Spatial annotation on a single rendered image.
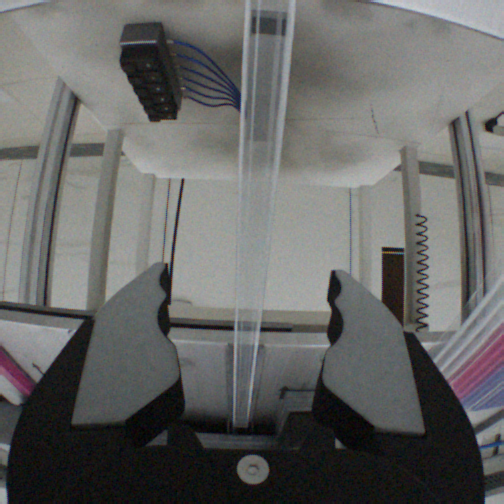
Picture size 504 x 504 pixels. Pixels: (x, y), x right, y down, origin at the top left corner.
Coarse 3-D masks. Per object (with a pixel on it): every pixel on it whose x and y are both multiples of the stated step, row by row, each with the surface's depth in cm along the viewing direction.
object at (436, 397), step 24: (408, 336) 9; (432, 360) 8; (432, 384) 7; (432, 408) 7; (456, 408) 6; (432, 432) 6; (456, 432) 6; (384, 456) 5; (408, 456) 5; (432, 456) 5; (456, 456) 5; (480, 456) 5; (432, 480) 5; (456, 480) 5; (480, 480) 5
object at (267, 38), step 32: (256, 0) 7; (288, 0) 7; (256, 32) 7; (288, 32) 7; (256, 64) 8; (288, 64) 8; (256, 96) 8; (256, 128) 9; (256, 160) 10; (256, 192) 11; (256, 224) 12; (256, 256) 13; (256, 288) 14; (256, 320) 15; (256, 352) 18
